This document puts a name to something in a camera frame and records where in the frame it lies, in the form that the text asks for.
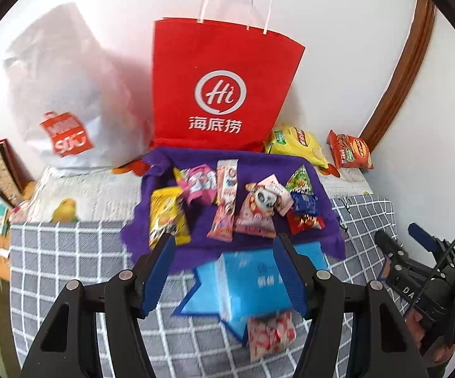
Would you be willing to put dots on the white red strawberry snack packet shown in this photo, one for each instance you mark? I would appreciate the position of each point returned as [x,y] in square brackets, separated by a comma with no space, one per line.
[270,335]

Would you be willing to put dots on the patterned notebook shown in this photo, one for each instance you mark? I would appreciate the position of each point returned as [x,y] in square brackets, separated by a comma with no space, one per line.
[11,179]

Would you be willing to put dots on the right human hand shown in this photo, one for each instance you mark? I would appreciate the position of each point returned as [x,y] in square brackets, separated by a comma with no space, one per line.
[413,318]

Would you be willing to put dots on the white Miniso plastic bag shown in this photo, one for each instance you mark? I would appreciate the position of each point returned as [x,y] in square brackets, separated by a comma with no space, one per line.
[71,105]

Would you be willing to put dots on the orange chips bag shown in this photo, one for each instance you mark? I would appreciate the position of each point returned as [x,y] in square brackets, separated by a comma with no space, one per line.
[349,152]

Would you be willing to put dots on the brown wooden door frame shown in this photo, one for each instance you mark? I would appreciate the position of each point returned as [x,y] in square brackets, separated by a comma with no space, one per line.
[404,74]

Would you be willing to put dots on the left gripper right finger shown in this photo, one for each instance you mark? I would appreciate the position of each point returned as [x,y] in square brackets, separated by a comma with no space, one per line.
[317,296]

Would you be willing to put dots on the grey checked bed sheet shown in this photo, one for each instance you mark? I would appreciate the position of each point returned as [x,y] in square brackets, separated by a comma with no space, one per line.
[44,257]

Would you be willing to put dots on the dark blue snack packet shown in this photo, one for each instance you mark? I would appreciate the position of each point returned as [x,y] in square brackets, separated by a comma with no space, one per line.
[305,204]

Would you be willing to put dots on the magenta snack packet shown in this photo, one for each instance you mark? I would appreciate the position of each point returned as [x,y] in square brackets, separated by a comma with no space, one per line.
[198,184]

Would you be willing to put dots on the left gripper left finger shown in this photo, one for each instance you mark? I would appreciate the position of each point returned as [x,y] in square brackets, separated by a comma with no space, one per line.
[130,296]

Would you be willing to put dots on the green triangular snack packet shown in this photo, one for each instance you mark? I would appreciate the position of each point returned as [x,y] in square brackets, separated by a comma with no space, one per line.
[299,182]

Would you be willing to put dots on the red Haidilao paper bag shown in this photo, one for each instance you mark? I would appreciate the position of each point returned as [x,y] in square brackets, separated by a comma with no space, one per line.
[217,84]

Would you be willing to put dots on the newspaper with parrot picture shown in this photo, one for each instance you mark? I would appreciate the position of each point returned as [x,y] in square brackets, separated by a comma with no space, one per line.
[95,196]

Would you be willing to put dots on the blue tissue pack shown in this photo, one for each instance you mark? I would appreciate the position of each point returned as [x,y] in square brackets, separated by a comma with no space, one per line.
[249,285]

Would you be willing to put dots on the yellow chips bag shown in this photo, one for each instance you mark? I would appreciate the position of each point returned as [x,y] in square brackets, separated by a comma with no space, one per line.
[290,140]

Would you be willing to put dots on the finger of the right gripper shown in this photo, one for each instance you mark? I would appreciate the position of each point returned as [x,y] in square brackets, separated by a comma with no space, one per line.
[430,243]
[390,248]

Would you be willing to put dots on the red small snack packet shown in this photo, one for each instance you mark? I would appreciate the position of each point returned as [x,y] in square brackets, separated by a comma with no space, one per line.
[300,223]

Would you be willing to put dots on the yellow snack packet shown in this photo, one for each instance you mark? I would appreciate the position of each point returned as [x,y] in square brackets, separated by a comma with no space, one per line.
[167,215]

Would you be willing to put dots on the light pink small snack packet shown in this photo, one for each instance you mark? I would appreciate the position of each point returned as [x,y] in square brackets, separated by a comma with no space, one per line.
[284,199]

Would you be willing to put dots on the panda print snack packet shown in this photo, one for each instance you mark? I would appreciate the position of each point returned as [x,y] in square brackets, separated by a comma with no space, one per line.
[256,214]

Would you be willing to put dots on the wooden bedside table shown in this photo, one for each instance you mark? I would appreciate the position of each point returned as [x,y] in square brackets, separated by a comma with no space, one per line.
[17,215]

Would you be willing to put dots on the long strawberry bear snack packet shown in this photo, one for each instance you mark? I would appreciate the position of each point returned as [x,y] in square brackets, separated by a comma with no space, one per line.
[227,185]

